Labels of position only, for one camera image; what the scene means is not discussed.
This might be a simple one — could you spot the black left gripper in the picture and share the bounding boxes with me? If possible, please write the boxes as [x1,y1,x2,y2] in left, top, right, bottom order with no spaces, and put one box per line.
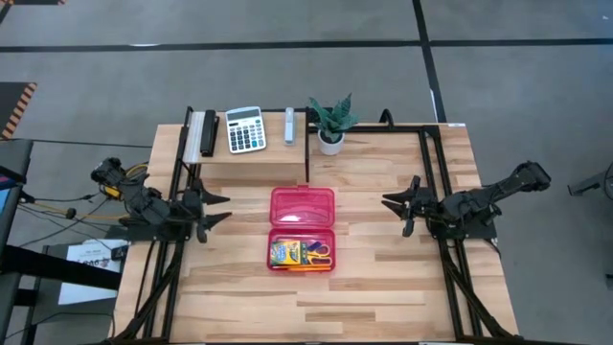
[181,177,234,244]

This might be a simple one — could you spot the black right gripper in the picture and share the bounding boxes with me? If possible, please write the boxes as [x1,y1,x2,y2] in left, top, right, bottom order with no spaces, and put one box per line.
[381,174,438,239]

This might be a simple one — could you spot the crayon box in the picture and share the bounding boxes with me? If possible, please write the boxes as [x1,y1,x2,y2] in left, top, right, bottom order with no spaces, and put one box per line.
[269,239,303,267]

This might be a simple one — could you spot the red translucent pencil box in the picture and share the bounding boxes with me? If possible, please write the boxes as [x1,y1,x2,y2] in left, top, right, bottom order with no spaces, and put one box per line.
[266,184,337,273]

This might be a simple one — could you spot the yellow handled scissors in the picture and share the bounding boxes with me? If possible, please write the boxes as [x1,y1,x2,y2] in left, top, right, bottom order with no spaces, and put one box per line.
[299,241,333,267]

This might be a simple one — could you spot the white plastic strip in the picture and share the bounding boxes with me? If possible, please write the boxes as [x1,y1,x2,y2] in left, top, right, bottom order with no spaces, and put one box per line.
[183,111,206,165]

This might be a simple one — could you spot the black hole punch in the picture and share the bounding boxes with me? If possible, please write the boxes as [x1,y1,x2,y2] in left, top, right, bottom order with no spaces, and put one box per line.
[199,109,220,158]

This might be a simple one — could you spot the white desk calculator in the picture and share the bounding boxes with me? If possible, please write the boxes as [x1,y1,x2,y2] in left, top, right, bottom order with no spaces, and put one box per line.
[224,105,267,154]

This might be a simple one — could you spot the potted plant white pot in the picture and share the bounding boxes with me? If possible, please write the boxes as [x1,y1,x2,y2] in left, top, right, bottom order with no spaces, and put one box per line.
[307,93,360,157]

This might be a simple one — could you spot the grey stapler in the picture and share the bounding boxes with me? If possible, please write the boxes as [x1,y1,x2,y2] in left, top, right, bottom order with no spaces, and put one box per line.
[284,106,297,146]

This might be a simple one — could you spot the white printed paper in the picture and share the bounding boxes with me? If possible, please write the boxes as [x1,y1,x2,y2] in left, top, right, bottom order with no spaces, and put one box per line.
[57,238,126,306]

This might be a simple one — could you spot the grey stand leg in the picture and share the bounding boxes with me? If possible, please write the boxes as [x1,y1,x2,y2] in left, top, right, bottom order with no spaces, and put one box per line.
[567,162,613,200]

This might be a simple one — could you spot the dark side desk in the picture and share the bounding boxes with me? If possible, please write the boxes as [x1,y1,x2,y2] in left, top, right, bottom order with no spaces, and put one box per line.
[0,138,124,345]

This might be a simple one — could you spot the hazard striped floor mat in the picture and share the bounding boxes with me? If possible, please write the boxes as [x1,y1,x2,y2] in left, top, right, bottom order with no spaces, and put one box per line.
[0,81,38,141]

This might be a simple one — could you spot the black metal table frame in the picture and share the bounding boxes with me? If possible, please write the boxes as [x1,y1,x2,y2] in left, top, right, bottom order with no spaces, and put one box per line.
[109,105,523,345]

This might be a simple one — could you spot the black cable with plug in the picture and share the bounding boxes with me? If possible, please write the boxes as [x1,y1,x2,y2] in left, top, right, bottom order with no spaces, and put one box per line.
[18,191,114,248]

